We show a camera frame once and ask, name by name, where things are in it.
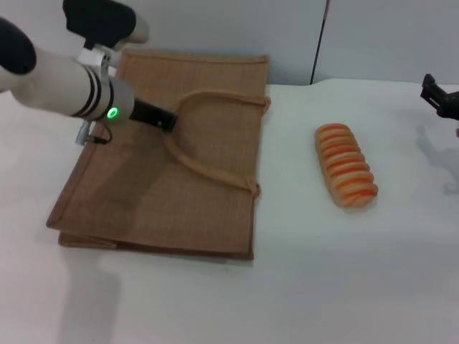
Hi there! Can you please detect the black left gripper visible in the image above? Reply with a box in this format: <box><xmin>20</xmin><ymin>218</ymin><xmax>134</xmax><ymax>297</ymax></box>
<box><xmin>129</xmin><ymin>100</ymin><xmax>179</xmax><ymax>134</ymax></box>

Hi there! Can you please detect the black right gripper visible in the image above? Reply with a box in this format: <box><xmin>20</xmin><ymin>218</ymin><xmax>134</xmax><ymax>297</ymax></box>
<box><xmin>419</xmin><ymin>73</ymin><xmax>459</xmax><ymax>121</ymax></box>

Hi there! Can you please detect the brown jute handbag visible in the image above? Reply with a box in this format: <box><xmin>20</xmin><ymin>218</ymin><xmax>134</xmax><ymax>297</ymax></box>
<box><xmin>46</xmin><ymin>49</ymin><xmax>273</xmax><ymax>262</ymax></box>

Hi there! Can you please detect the orange striped bread loaf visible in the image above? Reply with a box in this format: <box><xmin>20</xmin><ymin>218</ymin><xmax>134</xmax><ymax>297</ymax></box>
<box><xmin>314</xmin><ymin>123</ymin><xmax>380</xmax><ymax>209</ymax></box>

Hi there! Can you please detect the black cable with silver plug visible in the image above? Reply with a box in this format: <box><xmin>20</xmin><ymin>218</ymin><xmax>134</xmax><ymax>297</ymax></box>
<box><xmin>74</xmin><ymin>120</ymin><xmax>113</xmax><ymax>145</ymax></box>

